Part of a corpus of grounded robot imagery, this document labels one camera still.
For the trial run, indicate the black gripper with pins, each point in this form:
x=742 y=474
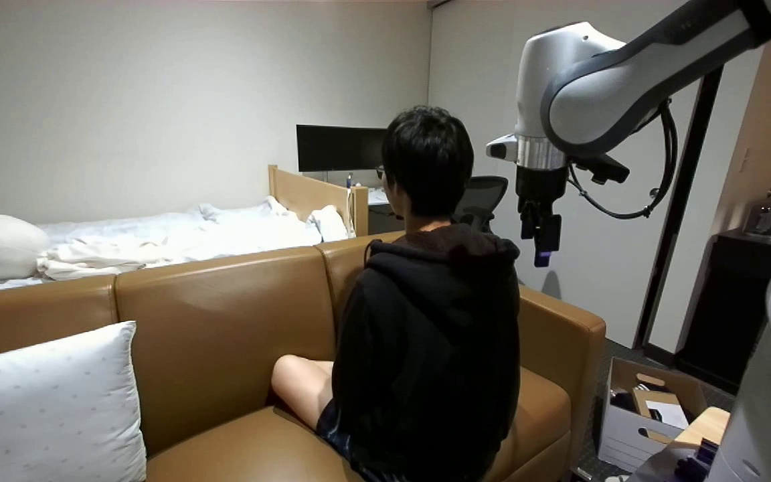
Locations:
x=542 y=190

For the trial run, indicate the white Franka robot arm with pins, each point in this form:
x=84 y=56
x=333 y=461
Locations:
x=600 y=88

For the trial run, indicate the seated person with black hair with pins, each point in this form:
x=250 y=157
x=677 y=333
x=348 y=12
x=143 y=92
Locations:
x=426 y=157

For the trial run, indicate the black office chair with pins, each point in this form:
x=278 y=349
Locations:
x=482 y=202

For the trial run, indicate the black slanted pole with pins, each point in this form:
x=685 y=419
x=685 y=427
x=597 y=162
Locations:
x=681 y=203

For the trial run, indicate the dark cabinet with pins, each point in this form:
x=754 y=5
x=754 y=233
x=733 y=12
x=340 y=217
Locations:
x=728 y=304

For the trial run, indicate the open cardboard box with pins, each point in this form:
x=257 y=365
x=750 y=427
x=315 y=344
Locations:
x=634 y=428

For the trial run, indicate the black wide monitor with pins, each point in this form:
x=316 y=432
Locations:
x=340 y=147

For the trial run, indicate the tan leather sofa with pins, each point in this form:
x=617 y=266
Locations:
x=214 y=339

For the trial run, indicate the white square sofa pillow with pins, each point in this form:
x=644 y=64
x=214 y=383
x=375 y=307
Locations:
x=47 y=411

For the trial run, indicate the light wooden bed frame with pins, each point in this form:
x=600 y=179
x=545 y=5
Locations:
x=305 y=190

